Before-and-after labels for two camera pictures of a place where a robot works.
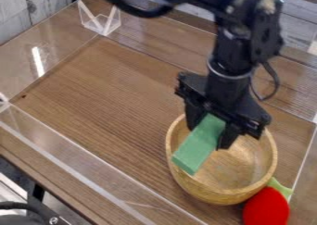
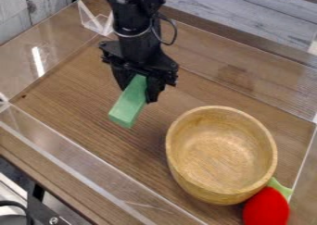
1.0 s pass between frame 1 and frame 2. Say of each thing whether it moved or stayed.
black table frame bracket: stayed
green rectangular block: moved
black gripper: moved
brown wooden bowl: stayed
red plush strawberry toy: stayed
